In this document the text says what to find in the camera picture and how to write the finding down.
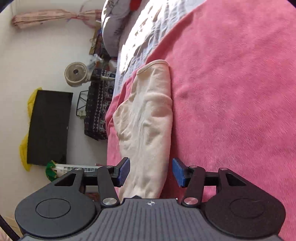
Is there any beige short-sleeve t-shirt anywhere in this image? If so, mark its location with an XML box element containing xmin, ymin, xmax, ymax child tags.
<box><xmin>113</xmin><ymin>60</ymin><xmax>173</xmax><ymax>200</ymax></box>

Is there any black flat monitor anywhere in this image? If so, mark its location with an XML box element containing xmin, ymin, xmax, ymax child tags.
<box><xmin>27</xmin><ymin>90</ymin><xmax>73</xmax><ymax>166</ymax></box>

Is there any dark patterned cloth cover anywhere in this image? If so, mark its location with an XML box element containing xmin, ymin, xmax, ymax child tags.
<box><xmin>84</xmin><ymin>68</ymin><xmax>115</xmax><ymax>141</ymax></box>

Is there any yellow plastic bag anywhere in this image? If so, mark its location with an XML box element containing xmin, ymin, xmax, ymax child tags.
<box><xmin>18</xmin><ymin>87</ymin><xmax>43</xmax><ymax>172</ymax></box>

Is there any beige desk fan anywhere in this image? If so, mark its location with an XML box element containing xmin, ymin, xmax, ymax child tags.
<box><xmin>64</xmin><ymin>62</ymin><xmax>89</xmax><ymax>87</ymax></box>

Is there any pink fleece blanket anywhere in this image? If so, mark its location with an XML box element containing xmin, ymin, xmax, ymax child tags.
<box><xmin>106</xmin><ymin>1</ymin><xmax>295</xmax><ymax>240</ymax></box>

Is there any grey leaf-print quilt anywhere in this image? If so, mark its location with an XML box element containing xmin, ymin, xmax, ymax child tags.
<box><xmin>101</xmin><ymin>0</ymin><xmax>132</xmax><ymax>57</ymax></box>

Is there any rolled floral curtain bundle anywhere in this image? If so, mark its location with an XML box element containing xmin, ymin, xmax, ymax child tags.
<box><xmin>11</xmin><ymin>9</ymin><xmax>102</xmax><ymax>29</ymax></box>

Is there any lavender bed sheet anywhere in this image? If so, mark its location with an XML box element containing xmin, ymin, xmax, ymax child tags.
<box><xmin>113</xmin><ymin>1</ymin><xmax>204</xmax><ymax>97</ymax></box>

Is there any red cloth item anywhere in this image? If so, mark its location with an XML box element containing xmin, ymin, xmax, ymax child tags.
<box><xmin>129</xmin><ymin>0</ymin><xmax>142</xmax><ymax>11</ymax></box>

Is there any black wire music stand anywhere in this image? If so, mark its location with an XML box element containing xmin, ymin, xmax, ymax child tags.
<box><xmin>76</xmin><ymin>90</ymin><xmax>88</xmax><ymax>119</ymax></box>

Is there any black cable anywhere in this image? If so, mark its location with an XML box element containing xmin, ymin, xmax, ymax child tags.
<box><xmin>0</xmin><ymin>214</ymin><xmax>22</xmax><ymax>241</ymax></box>

